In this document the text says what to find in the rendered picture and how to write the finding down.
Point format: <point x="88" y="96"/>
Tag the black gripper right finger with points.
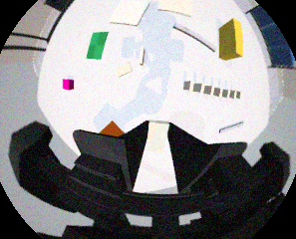
<point x="192" y="157"/>

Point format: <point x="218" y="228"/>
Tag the yellow rectangular block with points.
<point x="230" y="40"/>

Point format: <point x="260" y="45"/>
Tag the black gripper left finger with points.
<point x="127" y="149"/>

